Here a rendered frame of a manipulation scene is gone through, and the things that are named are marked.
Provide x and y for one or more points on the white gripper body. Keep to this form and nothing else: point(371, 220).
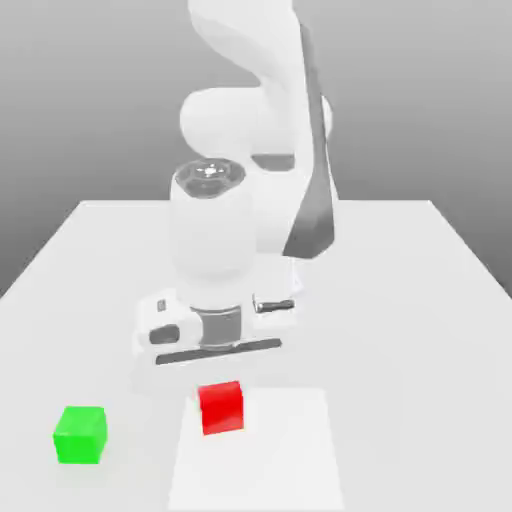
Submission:
point(208, 366)

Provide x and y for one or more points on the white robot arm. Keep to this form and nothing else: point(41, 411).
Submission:
point(212, 240)

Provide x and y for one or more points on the small red cube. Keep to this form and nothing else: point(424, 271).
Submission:
point(221, 408)

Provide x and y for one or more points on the small green cube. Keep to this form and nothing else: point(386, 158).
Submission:
point(80, 436)

